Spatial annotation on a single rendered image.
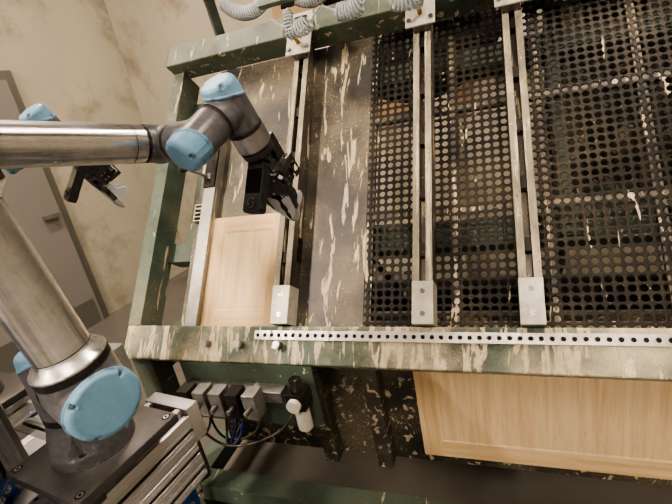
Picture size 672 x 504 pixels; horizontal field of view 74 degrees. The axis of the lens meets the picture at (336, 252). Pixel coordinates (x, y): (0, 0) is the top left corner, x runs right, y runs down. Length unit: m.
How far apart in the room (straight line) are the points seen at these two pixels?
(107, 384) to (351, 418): 1.25
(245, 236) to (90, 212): 3.10
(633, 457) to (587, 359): 0.60
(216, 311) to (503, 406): 1.03
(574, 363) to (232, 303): 1.06
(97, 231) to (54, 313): 3.94
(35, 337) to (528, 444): 1.51
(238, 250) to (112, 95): 3.50
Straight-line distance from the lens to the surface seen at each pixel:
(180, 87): 2.17
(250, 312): 1.57
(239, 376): 1.58
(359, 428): 1.91
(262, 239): 1.63
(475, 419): 1.74
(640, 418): 1.73
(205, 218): 1.77
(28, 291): 0.74
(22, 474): 1.08
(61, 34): 4.88
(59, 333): 0.76
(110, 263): 4.75
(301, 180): 1.60
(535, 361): 1.29
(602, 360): 1.30
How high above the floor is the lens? 1.59
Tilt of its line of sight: 20 degrees down
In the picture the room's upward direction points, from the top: 11 degrees counter-clockwise
